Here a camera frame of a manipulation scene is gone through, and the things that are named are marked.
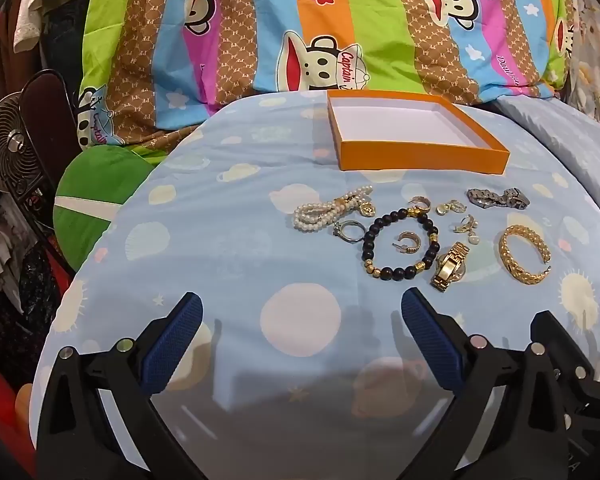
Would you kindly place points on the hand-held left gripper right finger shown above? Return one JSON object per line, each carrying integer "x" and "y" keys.
{"x": 432, "y": 342}

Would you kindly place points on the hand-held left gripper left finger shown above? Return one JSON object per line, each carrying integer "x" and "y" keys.
{"x": 175, "y": 345}

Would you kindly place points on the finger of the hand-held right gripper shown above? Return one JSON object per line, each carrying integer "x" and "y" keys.
{"x": 555, "y": 332}

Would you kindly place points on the gold wristwatch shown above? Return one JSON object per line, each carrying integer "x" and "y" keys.
{"x": 447, "y": 266}

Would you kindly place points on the gold braided bangle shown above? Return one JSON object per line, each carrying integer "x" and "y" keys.
{"x": 510, "y": 260}

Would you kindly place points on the orange cardboard box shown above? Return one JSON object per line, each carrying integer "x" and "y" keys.
{"x": 420, "y": 160}

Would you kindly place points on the gold hoop earring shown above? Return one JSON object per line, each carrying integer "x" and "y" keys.
{"x": 407, "y": 241}
{"x": 419, "y": 203}

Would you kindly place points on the light blue printed bedsheet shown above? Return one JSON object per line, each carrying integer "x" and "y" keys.
{"x": 230, "y": 240}

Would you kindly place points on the green round cushion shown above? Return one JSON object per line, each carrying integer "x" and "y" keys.
{"x": 100, "y": 200}

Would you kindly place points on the floral pillow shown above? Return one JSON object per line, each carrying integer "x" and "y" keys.
{"x": 595, "y": 50}

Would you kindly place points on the dark brown chair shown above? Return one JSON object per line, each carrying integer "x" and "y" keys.
{"x": 50, "y": 120}

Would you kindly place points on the small electric fan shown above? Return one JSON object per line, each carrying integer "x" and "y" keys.
{"x": 10, "y": 145}

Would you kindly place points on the striped monkey print blanket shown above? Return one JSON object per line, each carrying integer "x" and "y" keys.
{"x": 380, "y": 25}

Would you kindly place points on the hanging clothes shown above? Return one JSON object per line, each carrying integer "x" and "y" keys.
{"x": 35, "y": 15}

